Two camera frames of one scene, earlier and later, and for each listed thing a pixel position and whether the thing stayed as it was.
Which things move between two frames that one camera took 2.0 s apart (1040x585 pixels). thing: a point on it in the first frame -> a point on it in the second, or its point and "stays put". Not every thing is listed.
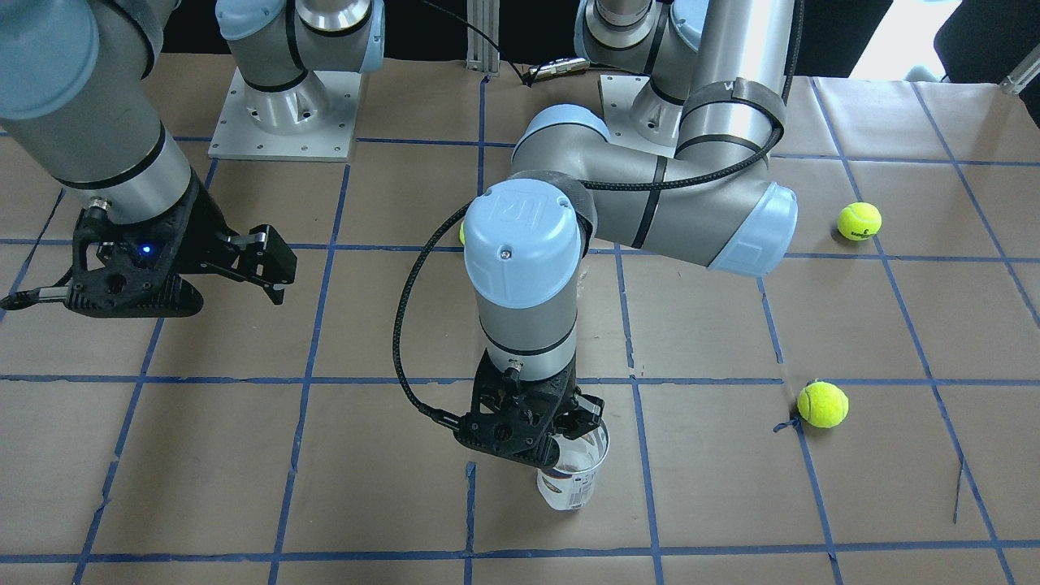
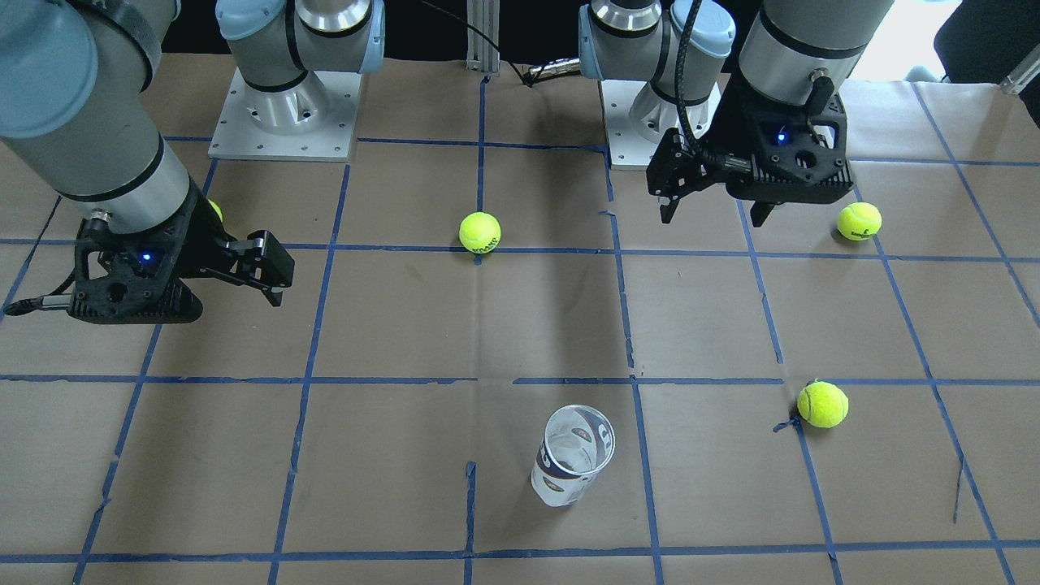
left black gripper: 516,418 -> 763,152
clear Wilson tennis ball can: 570,484 stays put
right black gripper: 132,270 stays put
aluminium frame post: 482,55 stays put
